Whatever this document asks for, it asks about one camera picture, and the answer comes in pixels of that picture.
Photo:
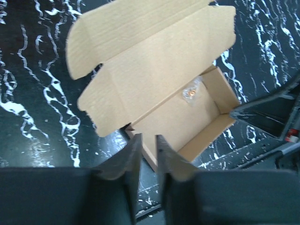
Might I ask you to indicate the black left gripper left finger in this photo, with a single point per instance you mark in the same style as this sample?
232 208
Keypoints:
102 195

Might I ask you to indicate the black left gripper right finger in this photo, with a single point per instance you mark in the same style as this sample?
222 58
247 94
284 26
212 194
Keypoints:
191 196

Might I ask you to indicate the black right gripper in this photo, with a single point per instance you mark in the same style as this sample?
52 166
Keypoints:
276 114

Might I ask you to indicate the small clear packet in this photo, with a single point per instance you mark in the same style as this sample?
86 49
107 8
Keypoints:
191 90

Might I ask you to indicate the brown cardboard box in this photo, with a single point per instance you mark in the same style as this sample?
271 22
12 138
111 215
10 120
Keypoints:
148 51

